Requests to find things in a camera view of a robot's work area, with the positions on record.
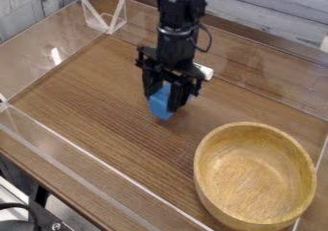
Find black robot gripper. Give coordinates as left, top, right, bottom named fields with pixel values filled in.
left=135, top=46, right=205, bottom=112

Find blue rectangular block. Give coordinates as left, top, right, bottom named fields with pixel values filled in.
left=148, top=82, right=173, bottom=120

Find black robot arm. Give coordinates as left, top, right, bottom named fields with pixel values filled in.
left=135, top=0, right=210, bottom=113

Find brown wooden bowl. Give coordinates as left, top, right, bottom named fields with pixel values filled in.
left=194, top=122, right=317, bottom=231

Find green Expo marker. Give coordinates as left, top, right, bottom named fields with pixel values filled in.
left=194, top=63, right=214, bottom=81

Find clear acrylic tray walls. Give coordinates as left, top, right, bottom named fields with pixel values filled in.
left=0, top=3, right=328, bottom=231

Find black metal table leg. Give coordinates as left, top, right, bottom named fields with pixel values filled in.
left=35, top=186, right=49, bottom=207

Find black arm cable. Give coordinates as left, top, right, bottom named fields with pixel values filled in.
left=189, top=23, right=214, bottom=54

